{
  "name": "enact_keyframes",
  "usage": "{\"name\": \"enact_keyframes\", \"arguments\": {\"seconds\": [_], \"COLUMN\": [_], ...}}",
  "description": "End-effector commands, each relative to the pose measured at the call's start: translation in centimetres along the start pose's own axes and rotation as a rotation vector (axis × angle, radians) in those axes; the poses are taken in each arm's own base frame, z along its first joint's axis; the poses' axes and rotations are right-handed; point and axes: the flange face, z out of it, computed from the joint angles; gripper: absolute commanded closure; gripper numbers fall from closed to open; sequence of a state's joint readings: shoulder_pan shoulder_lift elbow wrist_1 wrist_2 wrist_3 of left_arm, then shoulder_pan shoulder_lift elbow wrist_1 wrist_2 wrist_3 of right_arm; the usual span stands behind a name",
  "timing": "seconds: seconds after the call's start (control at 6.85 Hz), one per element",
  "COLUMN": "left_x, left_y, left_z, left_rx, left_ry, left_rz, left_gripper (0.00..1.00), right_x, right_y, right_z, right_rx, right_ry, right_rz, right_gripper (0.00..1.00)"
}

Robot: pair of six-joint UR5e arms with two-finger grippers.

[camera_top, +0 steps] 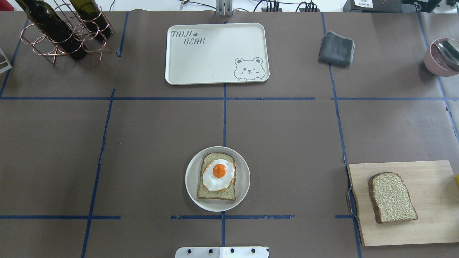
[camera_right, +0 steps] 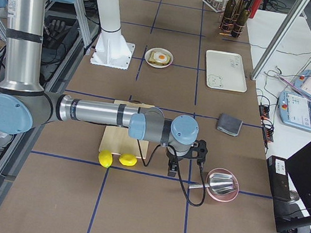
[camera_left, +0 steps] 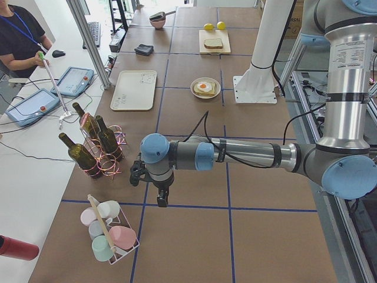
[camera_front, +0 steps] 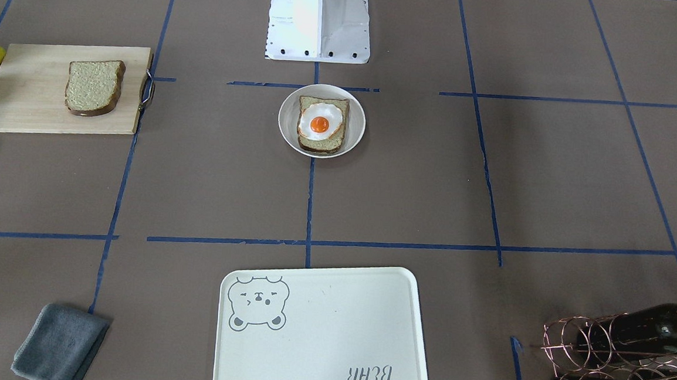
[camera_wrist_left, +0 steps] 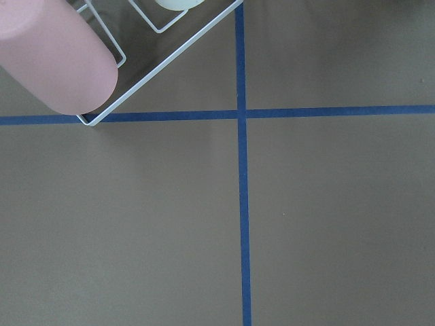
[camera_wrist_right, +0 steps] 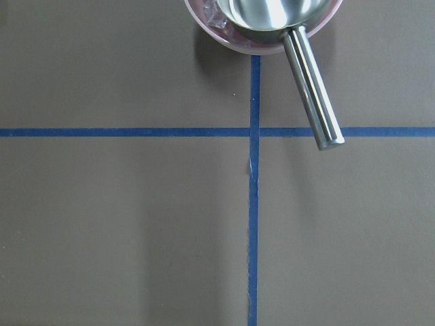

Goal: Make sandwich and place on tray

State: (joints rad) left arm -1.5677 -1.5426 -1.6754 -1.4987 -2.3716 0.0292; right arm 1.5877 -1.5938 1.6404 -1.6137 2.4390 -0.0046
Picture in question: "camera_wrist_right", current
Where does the pink bowl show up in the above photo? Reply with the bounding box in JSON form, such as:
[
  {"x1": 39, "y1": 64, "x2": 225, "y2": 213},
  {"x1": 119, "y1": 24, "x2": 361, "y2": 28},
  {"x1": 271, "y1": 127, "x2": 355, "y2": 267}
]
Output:
[{"x1": 184, "y1": 0, "x2": 344, "y2": 56}]

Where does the steel scoop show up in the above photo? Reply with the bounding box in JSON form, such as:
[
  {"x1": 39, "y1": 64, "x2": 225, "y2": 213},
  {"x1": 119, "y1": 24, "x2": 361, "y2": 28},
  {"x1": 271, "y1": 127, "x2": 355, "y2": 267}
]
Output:
[{"x1": 217, "y1": 0, "x2": 345, "y2": 150}]

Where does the clear plastic wrap in bowl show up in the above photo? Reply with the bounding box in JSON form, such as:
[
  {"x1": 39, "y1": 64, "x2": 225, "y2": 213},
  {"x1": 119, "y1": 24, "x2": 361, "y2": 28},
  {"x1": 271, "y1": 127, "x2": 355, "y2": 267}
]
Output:
[{"x1": 203, "y1": 0, "x2": 250, "y2": 46}]

